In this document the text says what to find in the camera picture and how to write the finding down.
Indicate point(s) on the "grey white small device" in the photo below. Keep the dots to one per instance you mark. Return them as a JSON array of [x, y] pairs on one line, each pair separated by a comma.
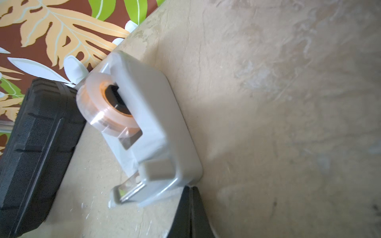
[[161, 158]]

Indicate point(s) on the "black hard plastic case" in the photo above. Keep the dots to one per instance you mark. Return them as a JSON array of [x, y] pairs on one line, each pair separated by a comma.
[[46, 132]]

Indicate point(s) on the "clear tape roll in dispenser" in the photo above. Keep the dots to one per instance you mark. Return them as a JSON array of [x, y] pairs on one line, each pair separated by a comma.
[[101, 105]]

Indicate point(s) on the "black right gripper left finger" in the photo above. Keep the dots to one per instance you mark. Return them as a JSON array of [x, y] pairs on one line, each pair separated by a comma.
[[181, 226]]

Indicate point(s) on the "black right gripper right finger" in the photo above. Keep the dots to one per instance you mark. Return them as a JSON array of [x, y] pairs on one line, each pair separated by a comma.
[[200, 226]]

